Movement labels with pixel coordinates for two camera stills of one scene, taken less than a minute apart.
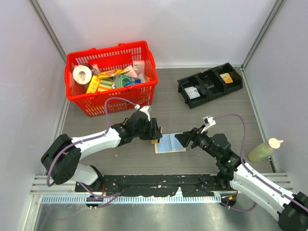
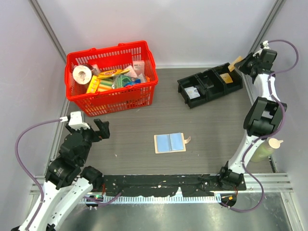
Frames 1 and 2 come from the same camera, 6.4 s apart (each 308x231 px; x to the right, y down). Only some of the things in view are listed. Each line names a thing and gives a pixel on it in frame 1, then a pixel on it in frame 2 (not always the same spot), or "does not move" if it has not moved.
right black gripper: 184,138 -> 241,64
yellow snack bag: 108,73 does not move
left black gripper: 154,133 -> 103,132
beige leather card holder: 168,143 does not move
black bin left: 191,81 does not move
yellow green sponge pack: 105,84 does not move
